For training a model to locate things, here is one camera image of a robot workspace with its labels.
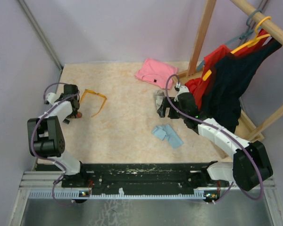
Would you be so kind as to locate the map print glasses case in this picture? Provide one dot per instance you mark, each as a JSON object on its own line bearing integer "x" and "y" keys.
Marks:
{"x": 158, "y": 96}

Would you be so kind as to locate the yellow hanger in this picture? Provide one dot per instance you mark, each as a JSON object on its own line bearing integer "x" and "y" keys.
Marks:
{"x": 257, "y": 37}

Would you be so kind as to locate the light blue cloth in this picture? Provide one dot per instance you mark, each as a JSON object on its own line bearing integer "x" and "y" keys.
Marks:
{"x": 166, "y": 132}

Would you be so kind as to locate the folded pink shirt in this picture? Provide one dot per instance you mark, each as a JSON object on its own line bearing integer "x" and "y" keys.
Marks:
{"x": 155, "y": 72}

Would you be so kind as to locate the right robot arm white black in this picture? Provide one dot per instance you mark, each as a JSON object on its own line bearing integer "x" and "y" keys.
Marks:
{"x": 250, "y": 162}

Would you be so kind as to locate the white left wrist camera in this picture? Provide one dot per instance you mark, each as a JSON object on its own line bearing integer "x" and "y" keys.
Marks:
{"x": 50, "y": 98}

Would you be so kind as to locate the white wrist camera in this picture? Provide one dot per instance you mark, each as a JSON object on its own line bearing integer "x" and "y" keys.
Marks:
{"x": 50, "y": 98}
{"x": 182, "y": 89}

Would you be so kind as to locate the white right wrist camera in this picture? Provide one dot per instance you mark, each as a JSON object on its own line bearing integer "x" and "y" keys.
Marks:
{"x": 182, "y": 89}

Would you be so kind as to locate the dark navy shirt hanging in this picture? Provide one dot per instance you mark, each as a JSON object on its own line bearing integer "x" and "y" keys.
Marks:
{"x": 230, "y": 78}

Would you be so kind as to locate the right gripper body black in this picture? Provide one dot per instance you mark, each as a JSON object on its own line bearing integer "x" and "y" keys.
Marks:
{"x": 176, "y": 105}

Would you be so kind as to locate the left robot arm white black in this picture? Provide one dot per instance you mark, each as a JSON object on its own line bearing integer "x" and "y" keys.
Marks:
{"x": 45, "y": 136}

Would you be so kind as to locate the brown striped glasses case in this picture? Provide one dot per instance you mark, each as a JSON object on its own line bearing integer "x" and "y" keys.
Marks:
{"x": 76, "y": 116}

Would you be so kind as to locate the orange sunglasses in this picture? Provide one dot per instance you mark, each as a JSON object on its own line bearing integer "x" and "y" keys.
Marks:
{"x": 93, "y": 102}

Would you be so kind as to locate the red shirt hanging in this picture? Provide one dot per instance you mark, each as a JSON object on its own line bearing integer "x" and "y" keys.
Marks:
{"x": 198, "y": 86}

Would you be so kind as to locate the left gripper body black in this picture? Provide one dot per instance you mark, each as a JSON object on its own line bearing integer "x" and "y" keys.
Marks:
{"x": 76, "y": 109}

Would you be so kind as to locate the wooden clothes rack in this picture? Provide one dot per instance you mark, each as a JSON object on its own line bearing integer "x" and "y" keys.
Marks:
{"x": 261, "y": 101}

